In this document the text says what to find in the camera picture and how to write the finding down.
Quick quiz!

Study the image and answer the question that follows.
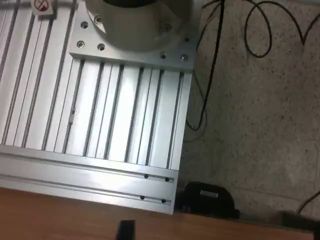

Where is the black box with label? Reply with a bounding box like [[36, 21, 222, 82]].
[[174, 181, 241, 220]]

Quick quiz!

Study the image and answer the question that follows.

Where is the metal side table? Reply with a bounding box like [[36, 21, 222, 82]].
[[0, 0, 193, 215]]

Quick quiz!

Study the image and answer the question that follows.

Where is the aluminium robot mounting plate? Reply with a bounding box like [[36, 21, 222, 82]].
[[67, 0, 200, 71]]

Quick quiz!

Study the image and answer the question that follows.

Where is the white red warning sticker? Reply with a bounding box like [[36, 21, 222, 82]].
[[32, 0, 55, 20]]

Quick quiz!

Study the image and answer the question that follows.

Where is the thin black floor cable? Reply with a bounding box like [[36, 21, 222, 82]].
[[297, 192, 320, 215]]

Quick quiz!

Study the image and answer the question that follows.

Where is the thick black base cable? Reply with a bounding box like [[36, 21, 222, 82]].
[[184, 0, 226, 131]]

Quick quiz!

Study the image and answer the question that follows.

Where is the thin black looped cable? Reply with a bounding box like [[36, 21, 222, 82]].
[[243, 0, 320, 58]]

